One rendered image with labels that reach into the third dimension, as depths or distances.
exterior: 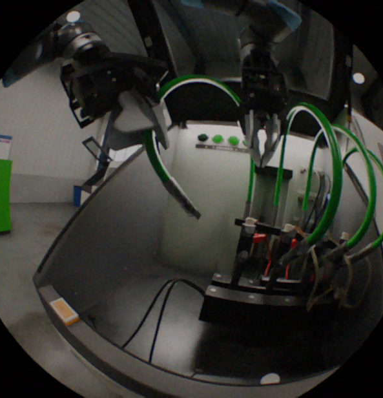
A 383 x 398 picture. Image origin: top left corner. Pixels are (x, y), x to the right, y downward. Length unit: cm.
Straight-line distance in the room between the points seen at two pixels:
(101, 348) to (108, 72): 34
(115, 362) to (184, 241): 54
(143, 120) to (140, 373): 30
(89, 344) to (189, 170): 61
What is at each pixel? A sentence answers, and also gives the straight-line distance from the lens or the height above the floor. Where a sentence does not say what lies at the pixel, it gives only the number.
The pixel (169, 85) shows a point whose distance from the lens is 25.
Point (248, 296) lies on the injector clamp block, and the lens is 33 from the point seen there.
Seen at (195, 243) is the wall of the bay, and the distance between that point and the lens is 63.
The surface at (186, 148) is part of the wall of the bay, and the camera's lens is 65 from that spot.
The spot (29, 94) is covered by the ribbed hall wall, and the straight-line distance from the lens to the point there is 705.
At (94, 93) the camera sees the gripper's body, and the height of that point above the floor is 125.
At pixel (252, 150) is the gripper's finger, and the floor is 124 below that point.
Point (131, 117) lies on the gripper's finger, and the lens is 18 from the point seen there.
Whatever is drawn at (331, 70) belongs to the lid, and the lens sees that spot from 65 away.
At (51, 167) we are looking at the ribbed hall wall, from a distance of 682.
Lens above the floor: 116
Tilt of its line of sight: 3 degrees down
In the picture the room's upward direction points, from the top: 9 degrees clockwise
